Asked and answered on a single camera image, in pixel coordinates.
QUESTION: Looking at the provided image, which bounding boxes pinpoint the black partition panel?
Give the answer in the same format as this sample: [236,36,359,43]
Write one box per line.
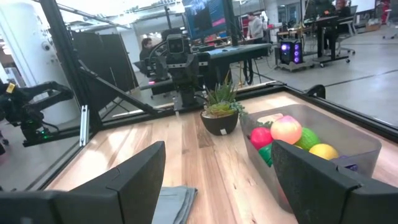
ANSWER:
[70,30,140,108]

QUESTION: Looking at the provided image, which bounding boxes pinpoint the dark green toy pepper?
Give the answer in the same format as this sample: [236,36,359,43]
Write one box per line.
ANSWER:
[258,143,274,168]

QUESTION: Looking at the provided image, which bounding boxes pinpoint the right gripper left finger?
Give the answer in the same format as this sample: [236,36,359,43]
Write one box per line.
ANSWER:
[70,141,167,224]

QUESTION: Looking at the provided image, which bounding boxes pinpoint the potted succulent plant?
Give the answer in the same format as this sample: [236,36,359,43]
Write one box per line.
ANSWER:
[200,72,249,136]

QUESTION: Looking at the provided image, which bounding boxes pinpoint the computer tower with purple lights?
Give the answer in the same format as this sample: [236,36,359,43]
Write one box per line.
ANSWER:
[277,39,305,65]

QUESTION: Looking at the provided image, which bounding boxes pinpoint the red toy fruit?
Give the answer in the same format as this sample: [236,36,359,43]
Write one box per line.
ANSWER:
[250,126,274,151]

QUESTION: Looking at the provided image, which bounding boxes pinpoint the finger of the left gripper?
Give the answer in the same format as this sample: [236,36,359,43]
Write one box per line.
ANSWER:
[188,68,200,91]
[172,68,185,91]

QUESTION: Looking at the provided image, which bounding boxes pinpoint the computer monitor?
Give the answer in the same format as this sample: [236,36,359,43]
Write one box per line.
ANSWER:
[182,0,233,40]

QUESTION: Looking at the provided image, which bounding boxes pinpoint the folded grey cloth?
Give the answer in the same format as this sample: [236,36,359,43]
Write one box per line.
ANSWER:
[151,185,198,224]

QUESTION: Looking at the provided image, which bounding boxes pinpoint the purple toy grapes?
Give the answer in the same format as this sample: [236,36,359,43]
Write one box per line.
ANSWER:
[337,154,359,172]

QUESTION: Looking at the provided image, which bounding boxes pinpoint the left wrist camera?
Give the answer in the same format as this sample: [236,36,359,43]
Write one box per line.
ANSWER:
[166,33,187,54]

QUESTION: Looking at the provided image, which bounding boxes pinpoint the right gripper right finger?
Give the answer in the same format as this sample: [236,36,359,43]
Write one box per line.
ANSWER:
[271,139,390,224]

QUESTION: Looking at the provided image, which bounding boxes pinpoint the black standing desk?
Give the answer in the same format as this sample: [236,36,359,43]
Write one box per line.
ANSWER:
[303,14,358,68]

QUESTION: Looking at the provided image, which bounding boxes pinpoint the pink toy peach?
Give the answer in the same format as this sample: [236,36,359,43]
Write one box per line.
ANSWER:
[270,115,303,146]

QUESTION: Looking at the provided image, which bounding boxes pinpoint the translucent grey plastic container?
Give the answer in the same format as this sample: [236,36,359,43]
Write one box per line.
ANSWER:
[239,104,382,213]

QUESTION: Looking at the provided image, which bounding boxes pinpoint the white round column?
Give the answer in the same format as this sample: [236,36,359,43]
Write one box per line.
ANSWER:
[0,0,82,125]

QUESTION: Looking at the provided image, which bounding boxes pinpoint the grey side desk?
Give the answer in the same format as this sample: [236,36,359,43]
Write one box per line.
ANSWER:
[139,42,273,96]

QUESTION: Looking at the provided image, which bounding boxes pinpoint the person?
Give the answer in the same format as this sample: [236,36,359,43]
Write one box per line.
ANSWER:
[139,37,155,62]
[334,0,354,18]
[246,11,265,40]

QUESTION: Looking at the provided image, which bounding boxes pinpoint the yellow toy lemon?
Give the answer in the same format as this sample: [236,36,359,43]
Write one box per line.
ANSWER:
[308,142,340,161]

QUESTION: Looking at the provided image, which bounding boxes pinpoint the black frame handle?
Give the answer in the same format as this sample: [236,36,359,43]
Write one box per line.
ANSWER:
[305,83,326,100]

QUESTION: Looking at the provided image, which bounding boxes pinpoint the silver aluminium bracket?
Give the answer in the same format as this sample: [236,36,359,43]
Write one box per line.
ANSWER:
[79,105,90,147]

